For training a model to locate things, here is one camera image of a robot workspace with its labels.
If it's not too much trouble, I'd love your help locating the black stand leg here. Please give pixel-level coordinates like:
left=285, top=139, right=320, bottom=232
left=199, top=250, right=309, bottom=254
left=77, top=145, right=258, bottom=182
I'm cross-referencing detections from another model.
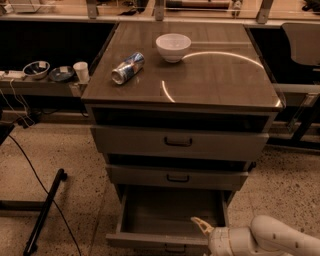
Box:
left=23, top=169, right=67, bottom=256

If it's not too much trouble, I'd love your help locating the grey bottom drawer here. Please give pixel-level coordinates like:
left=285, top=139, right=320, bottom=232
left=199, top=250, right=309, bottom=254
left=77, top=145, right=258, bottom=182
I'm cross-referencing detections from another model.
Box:
left=106, top=186, right=228, bottom=256

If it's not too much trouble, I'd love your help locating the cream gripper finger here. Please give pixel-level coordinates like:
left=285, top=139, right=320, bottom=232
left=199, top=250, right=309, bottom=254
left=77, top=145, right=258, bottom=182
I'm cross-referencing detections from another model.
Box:
left=191, top=217, right=214, bottom=236

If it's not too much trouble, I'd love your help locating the grey drawer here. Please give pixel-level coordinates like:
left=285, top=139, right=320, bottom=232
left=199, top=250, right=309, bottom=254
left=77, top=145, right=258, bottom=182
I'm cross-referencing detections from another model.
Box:
left=107, top=165, right=248, bottom=191
left=91, top=126, right=269, bottom=162
left=106, top=186, right=228, bottom=256

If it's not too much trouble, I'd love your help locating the white paper cup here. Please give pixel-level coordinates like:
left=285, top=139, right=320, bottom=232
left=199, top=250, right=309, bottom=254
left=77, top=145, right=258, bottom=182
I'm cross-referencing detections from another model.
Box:
left=73, top=62, right=90, bottom=84

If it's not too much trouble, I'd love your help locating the black floor cable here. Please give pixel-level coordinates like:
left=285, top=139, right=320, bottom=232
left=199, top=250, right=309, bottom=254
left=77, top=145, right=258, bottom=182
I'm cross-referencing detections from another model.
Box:
left=7, top=133, right=83, bottom=256

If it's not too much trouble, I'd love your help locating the grey top drawer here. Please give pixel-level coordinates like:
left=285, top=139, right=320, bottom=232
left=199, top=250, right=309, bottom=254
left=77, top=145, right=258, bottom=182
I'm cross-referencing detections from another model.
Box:
left=91, top=126, right=269, bottom=162

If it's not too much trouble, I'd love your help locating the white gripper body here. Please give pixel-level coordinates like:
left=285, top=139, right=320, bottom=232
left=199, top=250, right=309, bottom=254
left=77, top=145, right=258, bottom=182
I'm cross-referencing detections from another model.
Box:
left=208, top=227, right=257, bottom=256

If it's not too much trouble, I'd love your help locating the white bowl with blue inside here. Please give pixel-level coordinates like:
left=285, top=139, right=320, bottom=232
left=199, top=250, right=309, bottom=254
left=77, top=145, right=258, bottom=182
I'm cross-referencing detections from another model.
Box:
left=23, top=61, right=50, bottom=80

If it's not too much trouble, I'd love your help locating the grey middle drawer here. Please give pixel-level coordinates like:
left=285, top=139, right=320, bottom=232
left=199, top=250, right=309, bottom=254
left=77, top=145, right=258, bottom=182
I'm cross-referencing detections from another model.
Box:
left=107, top=165, right=248, bottom=191

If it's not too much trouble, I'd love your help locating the white power strip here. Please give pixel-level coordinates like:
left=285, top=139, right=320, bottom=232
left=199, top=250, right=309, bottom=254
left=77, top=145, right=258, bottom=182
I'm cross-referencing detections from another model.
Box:
left=0, top=70, right=25, bottom=79

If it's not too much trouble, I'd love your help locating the grey drawer cabinet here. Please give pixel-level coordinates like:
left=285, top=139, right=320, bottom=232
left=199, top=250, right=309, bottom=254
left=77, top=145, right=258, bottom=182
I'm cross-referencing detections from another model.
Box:
left=80, top=21, right=284, bottom=205

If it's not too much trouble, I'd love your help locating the blue silver drink can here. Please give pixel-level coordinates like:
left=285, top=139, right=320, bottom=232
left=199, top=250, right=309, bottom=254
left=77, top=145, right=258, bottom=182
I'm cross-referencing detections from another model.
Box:
left=111, top=52, right=145, bottom=85

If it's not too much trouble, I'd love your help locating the grey chair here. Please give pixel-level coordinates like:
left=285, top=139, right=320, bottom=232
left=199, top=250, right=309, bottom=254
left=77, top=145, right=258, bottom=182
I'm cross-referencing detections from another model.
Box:
left=282, top=23, right=320, bottom=69

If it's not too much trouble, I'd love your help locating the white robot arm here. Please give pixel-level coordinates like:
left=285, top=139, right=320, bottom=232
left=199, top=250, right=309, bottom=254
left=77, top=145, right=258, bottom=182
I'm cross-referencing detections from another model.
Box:
left=191, top=215, right=320, bottom=256

